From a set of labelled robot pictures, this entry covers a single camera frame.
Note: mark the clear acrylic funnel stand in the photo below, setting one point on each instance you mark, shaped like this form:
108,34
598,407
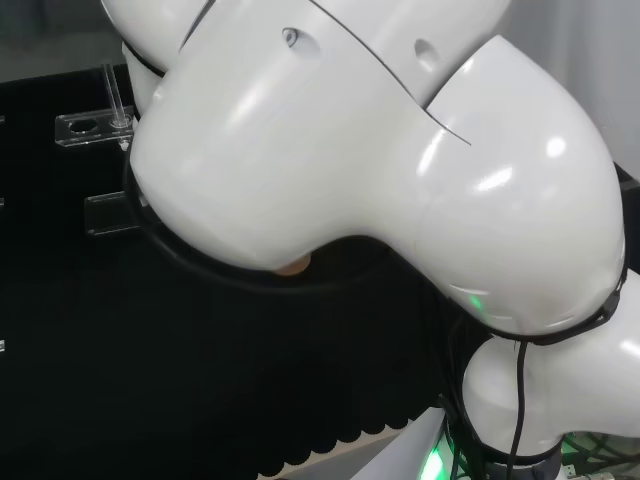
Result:
92,127

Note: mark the black bench cloth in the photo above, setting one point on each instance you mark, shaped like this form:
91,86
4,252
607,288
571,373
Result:
175,375

